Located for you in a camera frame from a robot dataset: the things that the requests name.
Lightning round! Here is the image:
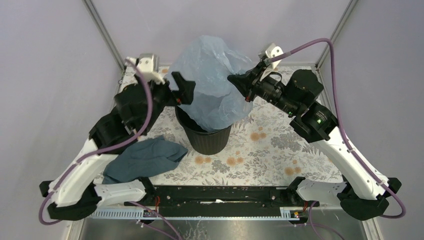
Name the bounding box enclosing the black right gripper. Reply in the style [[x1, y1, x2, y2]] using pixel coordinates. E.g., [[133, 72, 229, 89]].
[[227, 60, 299, 116]]

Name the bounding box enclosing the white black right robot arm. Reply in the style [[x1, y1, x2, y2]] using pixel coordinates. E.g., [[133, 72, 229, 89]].
[[227, 69, 402, 221]]

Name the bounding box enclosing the white slotted cable duct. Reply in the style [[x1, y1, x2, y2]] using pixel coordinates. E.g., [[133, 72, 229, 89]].
[[89, 207, 303, 221]]

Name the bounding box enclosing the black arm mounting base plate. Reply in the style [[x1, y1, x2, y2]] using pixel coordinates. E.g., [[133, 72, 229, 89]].
[[138, 185, 313, 218]]

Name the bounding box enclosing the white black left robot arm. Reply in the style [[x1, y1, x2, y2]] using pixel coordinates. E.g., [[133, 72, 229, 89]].
[[38, 72, 196, 225]]

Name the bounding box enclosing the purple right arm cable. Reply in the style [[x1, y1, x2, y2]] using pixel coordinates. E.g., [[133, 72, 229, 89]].
[[268, 37, 407, 240]]

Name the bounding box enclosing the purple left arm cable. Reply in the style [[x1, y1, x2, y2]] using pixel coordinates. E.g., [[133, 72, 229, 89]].
[[38, 58, 183, 240]]

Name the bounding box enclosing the light blue plastic trash bag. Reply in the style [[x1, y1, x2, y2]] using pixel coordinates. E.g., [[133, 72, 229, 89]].
[[165, 35, 254, 132]]

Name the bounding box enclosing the black plastic trash bin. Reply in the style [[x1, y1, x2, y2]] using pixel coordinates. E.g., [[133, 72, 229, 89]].
[[174, 107, 232, 156]]

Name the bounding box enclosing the grey blue crumpled cloth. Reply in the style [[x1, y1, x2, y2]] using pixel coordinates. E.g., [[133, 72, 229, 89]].
[[102, 135, 188, 185]]

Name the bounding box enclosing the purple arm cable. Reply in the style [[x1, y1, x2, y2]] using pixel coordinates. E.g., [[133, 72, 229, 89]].
[[38, 58, 183, 240], [268, 37, 407, 240]]

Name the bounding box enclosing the floral patterned table mat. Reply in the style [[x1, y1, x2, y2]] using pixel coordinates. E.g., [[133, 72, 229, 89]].
[[147, 98, 342, 186]]

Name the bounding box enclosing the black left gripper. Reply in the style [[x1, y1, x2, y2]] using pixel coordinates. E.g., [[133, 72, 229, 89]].
[[136, 68, 196, 130]]

